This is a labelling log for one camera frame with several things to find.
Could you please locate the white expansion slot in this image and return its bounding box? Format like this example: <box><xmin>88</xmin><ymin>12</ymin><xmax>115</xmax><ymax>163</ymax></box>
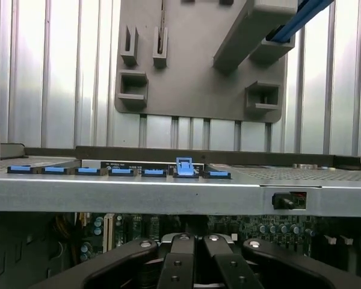
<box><xmin>103</xmin><ymin>213</ymin><xmax>116</xmax><ymax>254</ymax></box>

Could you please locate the open black PC case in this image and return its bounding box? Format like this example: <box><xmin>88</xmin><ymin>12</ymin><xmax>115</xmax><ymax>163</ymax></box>
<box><xmin>0</xmin><ymin>120</ymin><xmax>361</xmax><ymax>289</ymax></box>

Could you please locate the grey plastic parts rack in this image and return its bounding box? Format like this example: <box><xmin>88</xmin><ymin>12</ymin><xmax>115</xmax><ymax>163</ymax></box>
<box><xmin>115</xmin><ymin>0</ymin><xmax>298</xmax><ymax>123</ymax></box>

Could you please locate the hard disk in blue carrier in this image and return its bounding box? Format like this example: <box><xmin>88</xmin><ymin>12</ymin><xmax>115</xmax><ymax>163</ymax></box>
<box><xmin>265</xmin><ymin>0</ymin><xmax>335</xmax><ymax>43</ymax></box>

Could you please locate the green motherboard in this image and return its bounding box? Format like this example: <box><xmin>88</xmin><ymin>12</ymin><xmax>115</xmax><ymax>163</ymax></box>
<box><xmin>75</xmin><ymin>212</ymin><xmax>361</xmax><ymax>263</ymax></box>

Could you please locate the braided black yellow power cable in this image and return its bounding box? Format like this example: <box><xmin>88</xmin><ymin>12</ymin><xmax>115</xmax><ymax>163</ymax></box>
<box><xmin>52</xmin><ymin>212</ymin><xmax>93</xmax><ymax>244</ymax></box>

